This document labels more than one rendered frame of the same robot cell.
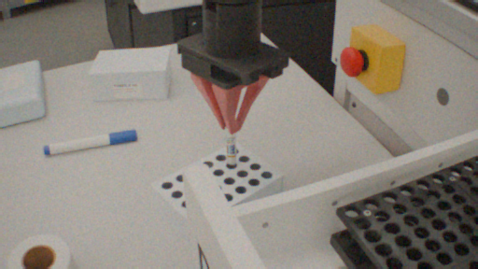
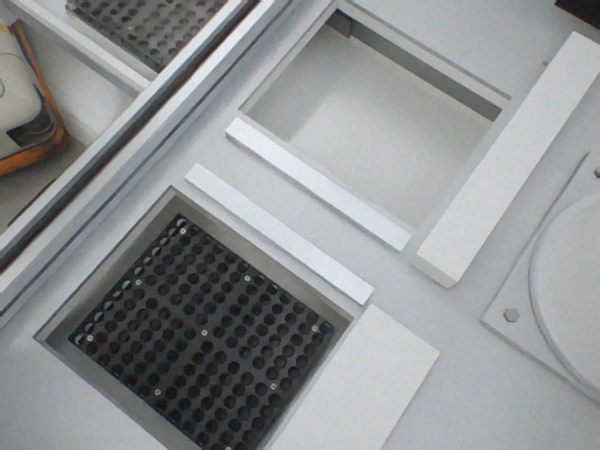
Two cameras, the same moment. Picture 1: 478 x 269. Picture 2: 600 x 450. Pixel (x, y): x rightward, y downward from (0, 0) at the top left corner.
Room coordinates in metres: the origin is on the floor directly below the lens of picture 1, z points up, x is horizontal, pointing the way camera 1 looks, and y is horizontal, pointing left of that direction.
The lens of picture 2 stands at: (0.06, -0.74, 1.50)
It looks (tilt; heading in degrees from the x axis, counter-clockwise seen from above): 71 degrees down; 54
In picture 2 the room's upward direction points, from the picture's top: 4 degrees clockwise
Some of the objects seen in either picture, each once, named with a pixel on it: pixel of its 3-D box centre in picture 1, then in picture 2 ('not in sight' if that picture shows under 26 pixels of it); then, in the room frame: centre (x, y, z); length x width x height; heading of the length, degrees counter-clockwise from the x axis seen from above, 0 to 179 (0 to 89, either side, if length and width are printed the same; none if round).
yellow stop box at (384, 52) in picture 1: (373, 58); not in sight; (0.55, -0.18, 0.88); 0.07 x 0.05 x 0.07; 22
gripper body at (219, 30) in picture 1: (231, 30); not in sight; (0.43, 0.01, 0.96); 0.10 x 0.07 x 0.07; 45
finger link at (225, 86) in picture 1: (226, 90); not in sight; (0.43, 0.01, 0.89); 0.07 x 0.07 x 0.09; 45
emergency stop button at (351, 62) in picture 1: (354, 61); not in sight; (0.53, -0.15, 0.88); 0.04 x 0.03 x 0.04; 22
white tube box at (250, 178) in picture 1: (217, 192); not in sight; (0.39, 0.02, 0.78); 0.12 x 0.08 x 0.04; 131
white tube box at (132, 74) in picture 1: (132, 73); not in sight; (0.67, 0.18, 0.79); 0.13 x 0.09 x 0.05; 92
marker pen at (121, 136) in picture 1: (90, 142); not in sight; (0.50, 0.21, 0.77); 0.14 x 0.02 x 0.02; 107
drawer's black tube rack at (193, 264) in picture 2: not in sight; (208, 337); (0.03, -0.62, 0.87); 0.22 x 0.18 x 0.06; 112
